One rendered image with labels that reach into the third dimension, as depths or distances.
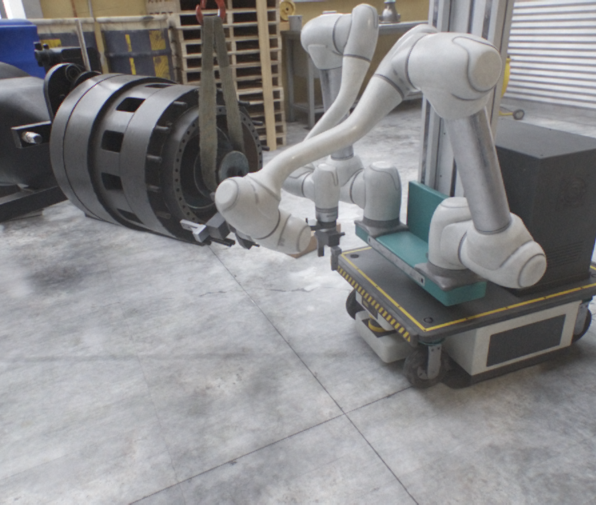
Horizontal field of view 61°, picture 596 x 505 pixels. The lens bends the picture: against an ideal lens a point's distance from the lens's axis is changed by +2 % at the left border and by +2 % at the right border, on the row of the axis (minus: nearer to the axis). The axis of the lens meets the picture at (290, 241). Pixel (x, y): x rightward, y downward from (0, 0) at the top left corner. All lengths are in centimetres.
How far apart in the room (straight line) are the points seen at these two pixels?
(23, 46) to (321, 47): 278
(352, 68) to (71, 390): 162
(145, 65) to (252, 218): 372
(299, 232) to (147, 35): 372
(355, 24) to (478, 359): 125
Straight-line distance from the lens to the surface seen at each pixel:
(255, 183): 116
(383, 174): 203
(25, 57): 433
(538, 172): 184
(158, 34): 484
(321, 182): 182
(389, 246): 199
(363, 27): 188
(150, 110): 161
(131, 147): 159
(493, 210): 146
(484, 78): 122
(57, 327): 264
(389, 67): 136
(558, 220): 199
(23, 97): 237
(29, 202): 248
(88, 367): 231
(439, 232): 168
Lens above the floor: 131
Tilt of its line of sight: 25 degrees down
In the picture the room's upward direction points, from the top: 3 degrees counter-clockwise
